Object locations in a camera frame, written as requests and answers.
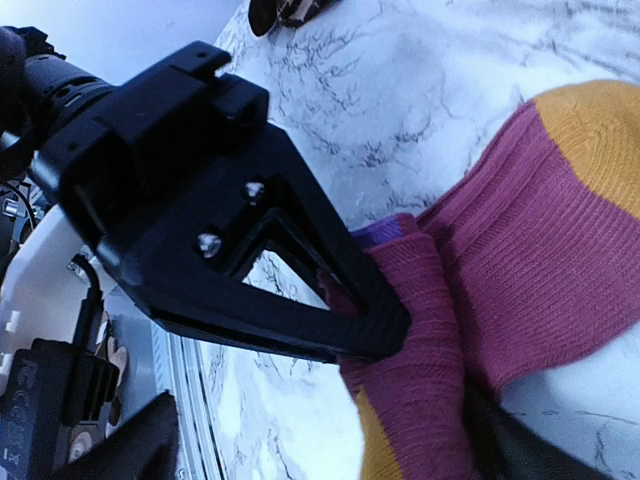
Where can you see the aluminium front rail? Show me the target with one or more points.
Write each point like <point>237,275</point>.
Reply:
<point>179,369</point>

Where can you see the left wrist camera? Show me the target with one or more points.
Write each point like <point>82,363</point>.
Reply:
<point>54,386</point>

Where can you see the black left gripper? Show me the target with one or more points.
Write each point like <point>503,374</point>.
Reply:
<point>104,150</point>

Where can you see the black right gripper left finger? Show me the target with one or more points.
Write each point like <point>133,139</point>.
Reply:
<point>145,447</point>

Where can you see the maroon striped sock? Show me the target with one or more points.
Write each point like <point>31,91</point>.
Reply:
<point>530,262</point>

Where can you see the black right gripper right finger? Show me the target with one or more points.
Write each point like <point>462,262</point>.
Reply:
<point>504,448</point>

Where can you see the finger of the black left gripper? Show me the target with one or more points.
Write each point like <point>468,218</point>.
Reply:
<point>251,253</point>

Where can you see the brown argyle sock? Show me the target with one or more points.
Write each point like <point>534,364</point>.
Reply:
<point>264,15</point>

